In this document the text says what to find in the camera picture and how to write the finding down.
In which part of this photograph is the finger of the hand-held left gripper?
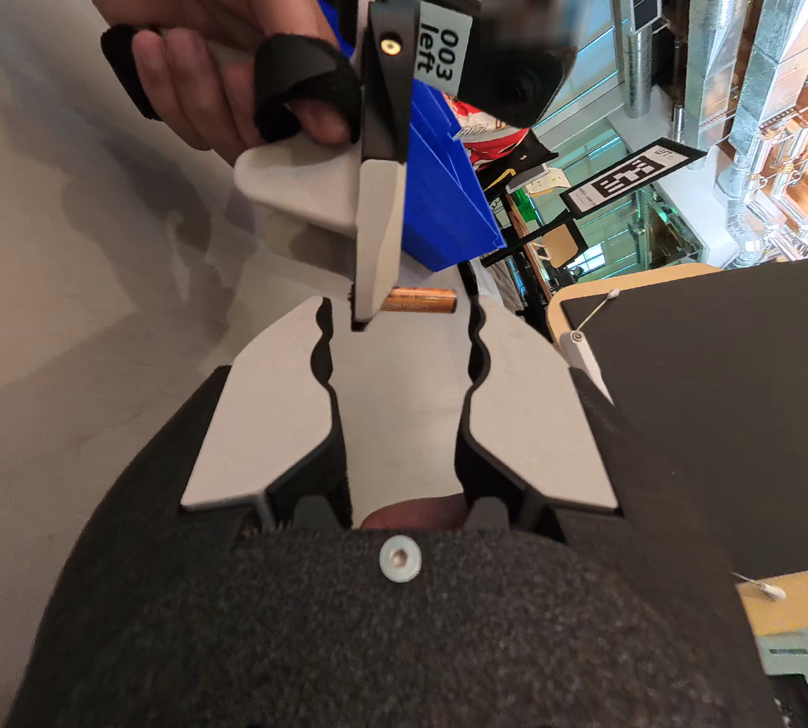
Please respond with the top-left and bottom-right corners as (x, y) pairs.
(234, 139), (408, 332)
(264, 213), (357, 290)

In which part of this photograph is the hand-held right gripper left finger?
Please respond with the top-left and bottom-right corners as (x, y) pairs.
(180, 296), (351, 530)

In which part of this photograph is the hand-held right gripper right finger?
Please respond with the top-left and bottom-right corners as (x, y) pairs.
(454, 295), (621, 530)

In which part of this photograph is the blue plastic bin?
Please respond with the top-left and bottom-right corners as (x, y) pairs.
(307, 0), (507, 273)

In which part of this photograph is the orange and black battery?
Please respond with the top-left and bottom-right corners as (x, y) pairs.
(380, 287), (458, 316)

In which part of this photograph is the red and white racing suit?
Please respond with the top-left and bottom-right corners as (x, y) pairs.
(442, 96), (532, 173)

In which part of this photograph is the wooden workbench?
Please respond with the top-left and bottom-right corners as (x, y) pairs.
(502, 191), (551, 315)

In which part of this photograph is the black board with wooden rim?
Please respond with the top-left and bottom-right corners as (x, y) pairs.
(547, 264), (808, 637)

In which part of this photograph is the black and yellow jersey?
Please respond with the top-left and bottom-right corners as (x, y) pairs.
(476, 131), (561, 193)

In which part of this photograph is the marker sign on black pole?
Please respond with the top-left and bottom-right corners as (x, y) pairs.
(480, 137), (709, 269)

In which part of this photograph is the small tan board black frame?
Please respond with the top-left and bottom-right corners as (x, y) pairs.
(538, 221), (590, 269)

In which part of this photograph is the slim silver ventilation duct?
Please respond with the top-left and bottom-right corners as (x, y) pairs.
(606, 0), (665, 120)

